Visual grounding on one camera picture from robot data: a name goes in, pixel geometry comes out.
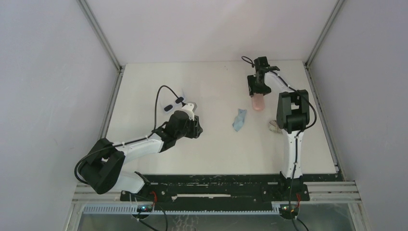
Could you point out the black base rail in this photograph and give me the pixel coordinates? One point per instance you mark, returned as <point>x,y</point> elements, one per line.
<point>270,186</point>

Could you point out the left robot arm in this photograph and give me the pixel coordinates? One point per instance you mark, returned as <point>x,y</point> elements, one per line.
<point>102,167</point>

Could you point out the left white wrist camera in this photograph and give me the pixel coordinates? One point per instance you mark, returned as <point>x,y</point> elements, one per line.
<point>189,109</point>

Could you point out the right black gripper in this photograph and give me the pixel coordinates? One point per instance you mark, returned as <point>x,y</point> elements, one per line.
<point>255,86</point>

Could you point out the light blue cloth right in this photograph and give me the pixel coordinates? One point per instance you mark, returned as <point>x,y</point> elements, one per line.
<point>239,119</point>

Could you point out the patterned glasses case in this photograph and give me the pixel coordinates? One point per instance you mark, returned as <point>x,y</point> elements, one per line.
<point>273,126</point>

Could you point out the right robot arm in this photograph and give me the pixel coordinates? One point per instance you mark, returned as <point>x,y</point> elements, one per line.
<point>292,114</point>

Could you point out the white sunglasses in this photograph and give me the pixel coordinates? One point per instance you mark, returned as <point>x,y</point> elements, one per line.
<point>169,102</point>

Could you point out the pink glasses case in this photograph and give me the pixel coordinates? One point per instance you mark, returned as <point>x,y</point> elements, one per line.
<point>258,103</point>

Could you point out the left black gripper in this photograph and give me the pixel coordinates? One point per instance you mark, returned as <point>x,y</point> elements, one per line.
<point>196,128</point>

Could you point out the aluminium frame rail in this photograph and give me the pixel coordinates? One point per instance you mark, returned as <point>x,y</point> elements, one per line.
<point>123,202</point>

